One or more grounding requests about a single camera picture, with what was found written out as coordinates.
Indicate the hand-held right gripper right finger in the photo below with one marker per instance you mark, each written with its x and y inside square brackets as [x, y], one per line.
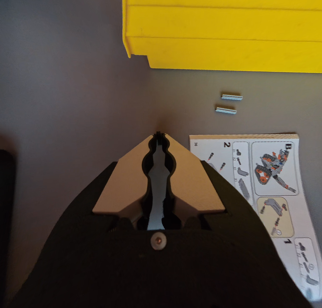
[193, 187]

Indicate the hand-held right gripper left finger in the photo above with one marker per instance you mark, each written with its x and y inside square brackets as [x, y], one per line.
[120, 187]

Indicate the small grey rod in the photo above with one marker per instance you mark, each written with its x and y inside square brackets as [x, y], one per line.
[226, 110]
[232, 97]

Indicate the yellow plastic bin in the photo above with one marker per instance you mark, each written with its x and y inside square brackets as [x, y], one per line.
[226, 23]

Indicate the building instruction booklet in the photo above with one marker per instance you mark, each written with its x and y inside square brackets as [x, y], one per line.
[276, 212]

